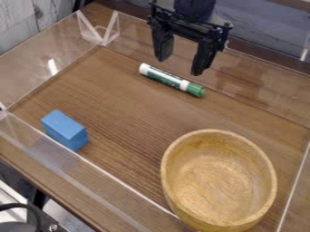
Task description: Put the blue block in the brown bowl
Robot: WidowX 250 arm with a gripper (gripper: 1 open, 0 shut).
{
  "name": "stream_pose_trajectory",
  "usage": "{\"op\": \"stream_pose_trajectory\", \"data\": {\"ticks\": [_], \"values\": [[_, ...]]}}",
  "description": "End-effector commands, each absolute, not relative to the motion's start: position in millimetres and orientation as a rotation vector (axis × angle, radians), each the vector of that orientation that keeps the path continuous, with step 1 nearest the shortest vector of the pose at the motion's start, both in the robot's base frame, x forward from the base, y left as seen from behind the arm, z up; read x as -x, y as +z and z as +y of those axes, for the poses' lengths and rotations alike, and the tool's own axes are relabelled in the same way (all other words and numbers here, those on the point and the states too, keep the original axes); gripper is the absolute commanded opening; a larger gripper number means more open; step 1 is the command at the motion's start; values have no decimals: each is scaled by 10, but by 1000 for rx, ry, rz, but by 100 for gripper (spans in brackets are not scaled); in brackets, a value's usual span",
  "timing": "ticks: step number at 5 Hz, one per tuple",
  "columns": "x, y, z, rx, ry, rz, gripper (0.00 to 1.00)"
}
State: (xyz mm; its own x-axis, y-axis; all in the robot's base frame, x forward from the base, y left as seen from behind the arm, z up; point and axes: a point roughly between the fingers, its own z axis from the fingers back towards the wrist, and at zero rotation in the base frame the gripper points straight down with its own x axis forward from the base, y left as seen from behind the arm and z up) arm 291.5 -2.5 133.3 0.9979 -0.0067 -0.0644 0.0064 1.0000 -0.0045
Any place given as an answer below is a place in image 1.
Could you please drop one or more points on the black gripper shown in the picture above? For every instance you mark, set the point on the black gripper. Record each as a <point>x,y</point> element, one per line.
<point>192,20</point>

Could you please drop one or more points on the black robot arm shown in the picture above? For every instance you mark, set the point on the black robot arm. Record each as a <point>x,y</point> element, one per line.
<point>191,19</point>

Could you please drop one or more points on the blue block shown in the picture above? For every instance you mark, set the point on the blue block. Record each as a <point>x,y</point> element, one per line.
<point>65,129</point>

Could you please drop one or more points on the brown wooden bowl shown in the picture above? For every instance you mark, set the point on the brown wooden bowl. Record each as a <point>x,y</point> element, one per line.
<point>219,181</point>

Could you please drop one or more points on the clear acrylic triangle bracket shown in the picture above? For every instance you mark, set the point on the clear acrylic triangle bracket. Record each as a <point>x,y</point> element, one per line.
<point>100,34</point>

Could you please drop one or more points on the black metal base plate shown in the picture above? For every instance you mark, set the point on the black metal base plate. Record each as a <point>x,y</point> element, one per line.
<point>50,225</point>

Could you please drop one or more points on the clear acrylic front wall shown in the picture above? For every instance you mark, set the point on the clear acrylic front wall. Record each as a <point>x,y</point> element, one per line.
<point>100,198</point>

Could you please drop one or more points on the green white marker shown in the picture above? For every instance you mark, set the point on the green white marker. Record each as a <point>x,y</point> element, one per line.
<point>172,80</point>

